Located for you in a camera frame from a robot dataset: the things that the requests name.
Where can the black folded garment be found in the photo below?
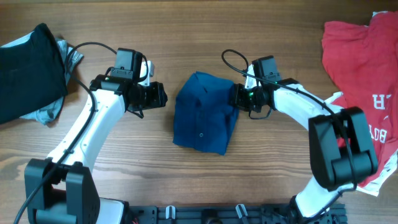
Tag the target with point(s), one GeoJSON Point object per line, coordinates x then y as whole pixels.
{"type": "Point", "coordinates": [32, 75]}

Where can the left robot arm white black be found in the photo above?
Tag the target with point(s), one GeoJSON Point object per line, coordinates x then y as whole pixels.
{"type": "Point", "coordinates": [60, 188]}

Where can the red t-shirt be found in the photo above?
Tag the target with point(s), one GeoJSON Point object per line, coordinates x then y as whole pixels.
{"type": "Point", "coordinates": [361, 60]}

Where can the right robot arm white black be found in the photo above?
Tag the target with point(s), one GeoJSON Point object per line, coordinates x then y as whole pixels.
{"type": "Point", "coordinates": [342, 154]}

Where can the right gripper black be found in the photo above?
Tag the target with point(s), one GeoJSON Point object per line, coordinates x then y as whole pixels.
{"type": "Point", "coordinates": [237, 96]}

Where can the blue t-shirt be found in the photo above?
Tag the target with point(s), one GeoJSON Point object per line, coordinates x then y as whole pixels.
{"type": "Point", "coordinates": [204, 120]}

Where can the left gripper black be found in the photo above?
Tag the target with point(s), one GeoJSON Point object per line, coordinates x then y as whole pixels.
{"type": "Point", "coordinates": [160, 95]}

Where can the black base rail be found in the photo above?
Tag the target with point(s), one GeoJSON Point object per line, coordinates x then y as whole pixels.
{"type": "Point", "coordinates": [264, 214]}

